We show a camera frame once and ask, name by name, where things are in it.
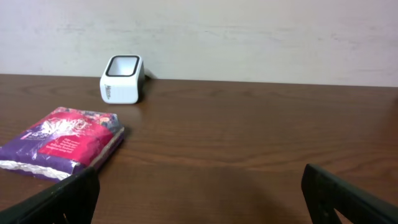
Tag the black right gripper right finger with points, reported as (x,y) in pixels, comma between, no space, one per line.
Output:
(326,194)

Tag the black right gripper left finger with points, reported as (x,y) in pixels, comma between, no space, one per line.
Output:
(72,200)

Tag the purple red snack packet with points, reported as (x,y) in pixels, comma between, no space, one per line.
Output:
(63,143)

